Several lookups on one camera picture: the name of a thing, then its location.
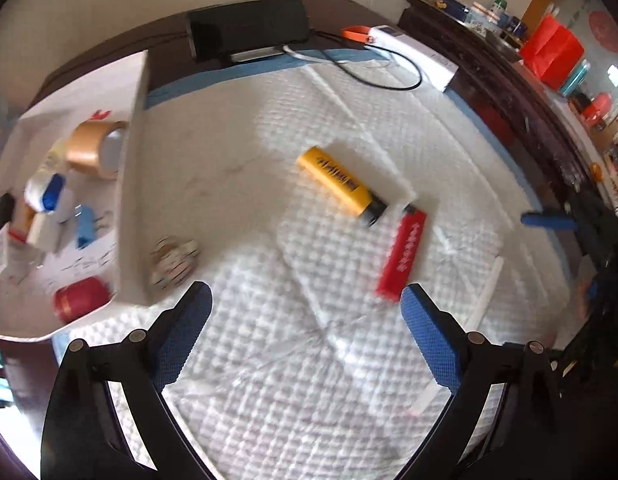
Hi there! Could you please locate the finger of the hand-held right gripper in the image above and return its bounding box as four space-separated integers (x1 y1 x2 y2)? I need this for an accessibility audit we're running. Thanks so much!
521 195 617 263

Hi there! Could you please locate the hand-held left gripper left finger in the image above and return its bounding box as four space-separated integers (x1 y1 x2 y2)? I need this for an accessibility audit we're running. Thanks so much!
41 281 218 480

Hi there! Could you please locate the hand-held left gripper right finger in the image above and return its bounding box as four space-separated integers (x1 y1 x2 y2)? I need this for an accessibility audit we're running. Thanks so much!
393 283 563 480

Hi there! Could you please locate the red lighter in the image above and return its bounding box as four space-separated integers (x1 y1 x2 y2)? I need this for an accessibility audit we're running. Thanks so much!
375 205 428 303

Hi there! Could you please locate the blue binder clip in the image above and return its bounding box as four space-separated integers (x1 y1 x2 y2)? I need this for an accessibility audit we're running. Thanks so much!
76 205 114 250

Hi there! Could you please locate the yellow lighter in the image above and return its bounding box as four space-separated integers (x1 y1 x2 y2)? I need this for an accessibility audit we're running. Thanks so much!
296 146 388 227

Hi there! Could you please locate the white bottle with blue cap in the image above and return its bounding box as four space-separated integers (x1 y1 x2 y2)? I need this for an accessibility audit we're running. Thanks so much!
25 172 70 213

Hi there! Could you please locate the brown tape roll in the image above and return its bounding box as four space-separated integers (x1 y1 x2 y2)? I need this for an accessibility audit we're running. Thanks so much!
66 120 130 180

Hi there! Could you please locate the white cardboard box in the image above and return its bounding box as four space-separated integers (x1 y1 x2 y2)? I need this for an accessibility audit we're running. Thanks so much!
0 50 162 343

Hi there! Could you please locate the white quilted mat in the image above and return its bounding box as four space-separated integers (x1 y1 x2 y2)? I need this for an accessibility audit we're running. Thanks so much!
51 47 574 480

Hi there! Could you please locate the red small container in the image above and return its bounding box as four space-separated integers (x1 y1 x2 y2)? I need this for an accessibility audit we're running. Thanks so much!
54 276 112 323

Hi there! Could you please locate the teal container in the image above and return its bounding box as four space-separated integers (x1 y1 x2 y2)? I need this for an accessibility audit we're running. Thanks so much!
559 60 592 98

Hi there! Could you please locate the red bag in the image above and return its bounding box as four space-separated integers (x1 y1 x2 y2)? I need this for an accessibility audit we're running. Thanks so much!
519 14 586 92

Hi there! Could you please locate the white and red small box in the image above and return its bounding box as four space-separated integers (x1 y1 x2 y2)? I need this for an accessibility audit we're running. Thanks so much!
0 225 44 283

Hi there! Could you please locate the long white box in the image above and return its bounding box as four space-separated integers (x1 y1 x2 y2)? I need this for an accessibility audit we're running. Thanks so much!
369 25 460 93

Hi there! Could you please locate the white power strip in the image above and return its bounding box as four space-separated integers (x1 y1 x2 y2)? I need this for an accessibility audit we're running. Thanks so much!
229 47 286 64

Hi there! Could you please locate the black box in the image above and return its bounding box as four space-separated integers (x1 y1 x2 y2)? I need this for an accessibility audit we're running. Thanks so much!
187 0 310 63

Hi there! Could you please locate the black cable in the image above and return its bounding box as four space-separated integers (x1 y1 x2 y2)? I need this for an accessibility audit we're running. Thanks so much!
284 30 422 92

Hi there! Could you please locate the red round wall decoration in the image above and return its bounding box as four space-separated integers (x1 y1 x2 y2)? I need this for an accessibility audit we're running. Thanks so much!
589 10 618 53

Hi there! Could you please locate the white cable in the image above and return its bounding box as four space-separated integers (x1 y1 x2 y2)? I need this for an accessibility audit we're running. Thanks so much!
284 45 390 68

